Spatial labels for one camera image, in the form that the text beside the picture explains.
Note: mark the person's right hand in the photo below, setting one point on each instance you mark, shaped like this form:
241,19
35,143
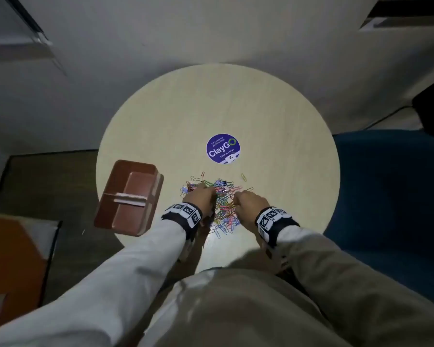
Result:
248,207

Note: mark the person's left hand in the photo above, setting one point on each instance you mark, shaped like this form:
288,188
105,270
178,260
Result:
197,200

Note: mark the person's right fingers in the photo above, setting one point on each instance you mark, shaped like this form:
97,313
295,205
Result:
238,202

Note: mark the person's left fingers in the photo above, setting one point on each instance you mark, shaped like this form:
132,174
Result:
210,191

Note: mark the pile of colourful paper clips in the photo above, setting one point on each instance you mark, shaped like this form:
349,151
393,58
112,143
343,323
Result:
224,209

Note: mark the person's left forearm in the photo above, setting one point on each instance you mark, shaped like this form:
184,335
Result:
105,281

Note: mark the person's right forearm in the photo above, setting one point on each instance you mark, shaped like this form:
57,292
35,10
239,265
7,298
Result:
350,281

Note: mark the black marker wristband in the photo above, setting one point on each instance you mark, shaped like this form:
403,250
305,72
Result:
184,213
273,220

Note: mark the round purple sticker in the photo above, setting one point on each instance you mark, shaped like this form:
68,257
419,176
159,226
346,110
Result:
223,148

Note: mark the brown divided plastic tray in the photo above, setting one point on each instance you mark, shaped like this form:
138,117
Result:
128,198

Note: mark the person's beige clothed torso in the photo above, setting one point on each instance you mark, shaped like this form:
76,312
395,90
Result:
235,307

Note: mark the blue upholstered chair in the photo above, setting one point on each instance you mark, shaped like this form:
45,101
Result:
390,198

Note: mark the orange cardboard box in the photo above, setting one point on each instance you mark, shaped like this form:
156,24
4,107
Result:
11,271

